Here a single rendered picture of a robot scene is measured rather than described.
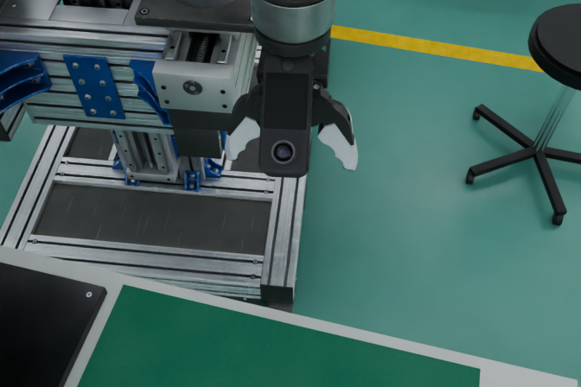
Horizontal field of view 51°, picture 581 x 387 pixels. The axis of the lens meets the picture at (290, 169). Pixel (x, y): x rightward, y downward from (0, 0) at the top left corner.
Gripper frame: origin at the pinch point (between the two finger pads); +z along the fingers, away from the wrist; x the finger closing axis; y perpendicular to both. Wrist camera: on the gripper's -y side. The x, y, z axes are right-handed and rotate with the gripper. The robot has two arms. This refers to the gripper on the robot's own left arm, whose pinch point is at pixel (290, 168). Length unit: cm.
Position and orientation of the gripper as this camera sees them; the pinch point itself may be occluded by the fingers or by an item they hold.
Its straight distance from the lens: 70.4
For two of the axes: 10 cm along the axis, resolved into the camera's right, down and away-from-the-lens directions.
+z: 0.0, 6.0, 8.0
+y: 1.0, -8.0, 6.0
